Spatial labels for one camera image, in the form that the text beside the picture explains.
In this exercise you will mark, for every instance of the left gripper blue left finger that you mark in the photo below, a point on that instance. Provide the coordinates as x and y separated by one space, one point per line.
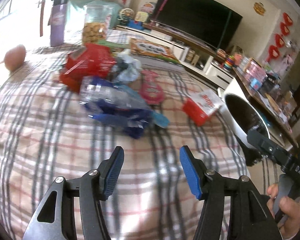
109 170

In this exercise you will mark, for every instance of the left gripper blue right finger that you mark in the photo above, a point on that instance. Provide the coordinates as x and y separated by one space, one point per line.
194 172

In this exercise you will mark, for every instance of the red white 1928 box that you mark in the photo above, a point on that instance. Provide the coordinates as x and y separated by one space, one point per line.
201 106

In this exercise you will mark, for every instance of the blue plastic snack bag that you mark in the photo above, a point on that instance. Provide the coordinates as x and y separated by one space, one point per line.
114 104

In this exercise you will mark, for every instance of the pink toothbrush pack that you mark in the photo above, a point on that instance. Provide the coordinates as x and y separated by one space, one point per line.
150 90

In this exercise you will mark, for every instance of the white paper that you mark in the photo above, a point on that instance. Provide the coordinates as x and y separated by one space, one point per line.
127 69

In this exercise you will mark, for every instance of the blue brush blister pack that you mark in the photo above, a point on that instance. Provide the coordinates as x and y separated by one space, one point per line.
157 118

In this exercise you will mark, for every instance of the black white trash bin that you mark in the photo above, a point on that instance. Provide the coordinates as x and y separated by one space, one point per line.
241 117

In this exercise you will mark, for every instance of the person's right hand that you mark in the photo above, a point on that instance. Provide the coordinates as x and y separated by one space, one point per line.
290 207

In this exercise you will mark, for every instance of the brown marble coffee table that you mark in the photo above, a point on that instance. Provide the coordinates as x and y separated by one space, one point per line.
263 105

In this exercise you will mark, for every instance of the plaid checkered blanket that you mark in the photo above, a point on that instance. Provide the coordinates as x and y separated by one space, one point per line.
45 133

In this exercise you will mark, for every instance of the pink storage box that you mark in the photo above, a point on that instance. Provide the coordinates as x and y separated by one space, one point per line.
255 74

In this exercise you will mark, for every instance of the white tv cabinet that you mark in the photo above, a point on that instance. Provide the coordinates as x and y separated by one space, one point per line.
197 58

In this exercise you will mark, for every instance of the right red heart decoration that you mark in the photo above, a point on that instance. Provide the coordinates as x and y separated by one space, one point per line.
279 37

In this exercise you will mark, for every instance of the orange children's book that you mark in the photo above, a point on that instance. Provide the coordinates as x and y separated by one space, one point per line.
152 50

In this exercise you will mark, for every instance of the green snack box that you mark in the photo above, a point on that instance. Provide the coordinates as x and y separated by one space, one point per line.
113 45

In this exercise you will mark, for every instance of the red apple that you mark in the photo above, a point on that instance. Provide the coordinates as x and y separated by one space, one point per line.
15 58

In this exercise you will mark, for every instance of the clear cookie jar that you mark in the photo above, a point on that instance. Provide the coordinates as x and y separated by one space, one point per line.
96 22

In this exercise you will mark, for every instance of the teal covered armchair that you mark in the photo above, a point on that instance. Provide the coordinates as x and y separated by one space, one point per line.
80 12

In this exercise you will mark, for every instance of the ferris wheel toy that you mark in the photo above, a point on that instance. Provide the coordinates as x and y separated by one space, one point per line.
125 14

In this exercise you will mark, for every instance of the black flat television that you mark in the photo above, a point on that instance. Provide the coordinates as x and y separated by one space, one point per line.
206 20

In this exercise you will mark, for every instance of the purple thermos bottle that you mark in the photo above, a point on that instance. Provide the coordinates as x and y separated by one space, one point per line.
57 22

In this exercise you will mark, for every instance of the rainbow stacking ring toy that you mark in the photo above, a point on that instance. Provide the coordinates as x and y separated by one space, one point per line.
229 63

